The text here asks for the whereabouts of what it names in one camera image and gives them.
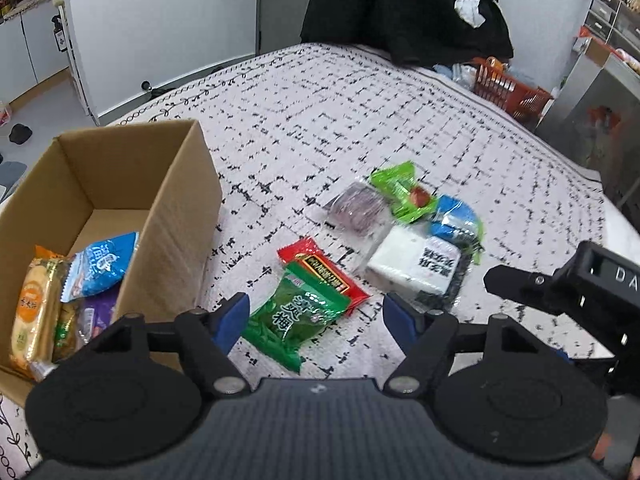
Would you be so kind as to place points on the green and yellow snack packet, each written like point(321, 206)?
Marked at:
point(65, 332)

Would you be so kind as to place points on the brown cardboard box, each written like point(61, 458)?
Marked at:
point(170, 200)

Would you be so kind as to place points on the orange bread packet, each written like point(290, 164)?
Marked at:
point(35, 310)

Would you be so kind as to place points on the red snack packet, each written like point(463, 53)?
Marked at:
point(325, 272)

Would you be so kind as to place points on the long purple snack packet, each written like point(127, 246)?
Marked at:
point(97, 317)

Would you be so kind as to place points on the drawer cabinet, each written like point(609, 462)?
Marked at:
point(607, 10)

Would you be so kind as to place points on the white black patterned blanket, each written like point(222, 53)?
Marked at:
point(325, 110)

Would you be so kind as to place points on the white bed sheet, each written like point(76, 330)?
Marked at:
point(622, 230)

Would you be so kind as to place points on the dark green snack packet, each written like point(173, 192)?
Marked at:
point(290, 317)

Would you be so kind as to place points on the blue snack packet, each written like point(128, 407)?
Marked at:
point(105, 265)

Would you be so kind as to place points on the light green snack packet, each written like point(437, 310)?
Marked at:
point(395, 185)

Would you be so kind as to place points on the grey slippers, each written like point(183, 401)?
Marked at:
point(10, 175)

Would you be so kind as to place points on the clear packet with purple cake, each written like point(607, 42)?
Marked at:
point(357, 205)

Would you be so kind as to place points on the white desk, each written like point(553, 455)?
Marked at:
point(580, 85)

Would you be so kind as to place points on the red plastic basket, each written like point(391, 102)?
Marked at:
point(515, 92)

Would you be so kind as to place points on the shiny teal snack packet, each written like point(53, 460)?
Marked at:
point(452, 215)

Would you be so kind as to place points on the black slipper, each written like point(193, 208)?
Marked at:
point(20, 133)

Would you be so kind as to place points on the white cabinet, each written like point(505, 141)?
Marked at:
point(30, 50)

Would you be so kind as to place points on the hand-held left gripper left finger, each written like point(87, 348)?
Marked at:
point(232, 317)

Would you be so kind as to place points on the white narrow rack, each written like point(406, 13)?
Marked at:
point(72, 60)

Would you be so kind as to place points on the black jacket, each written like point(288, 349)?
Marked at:
point(390, 5)

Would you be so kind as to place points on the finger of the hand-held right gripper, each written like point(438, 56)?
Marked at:
point(520, 285)

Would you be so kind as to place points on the white and black snack packet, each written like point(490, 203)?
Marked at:
point(400, 260)

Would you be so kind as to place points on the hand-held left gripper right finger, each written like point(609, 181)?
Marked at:
point(400, 317)

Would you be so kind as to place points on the crumpled white cloth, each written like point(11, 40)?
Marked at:
point(467, 5)

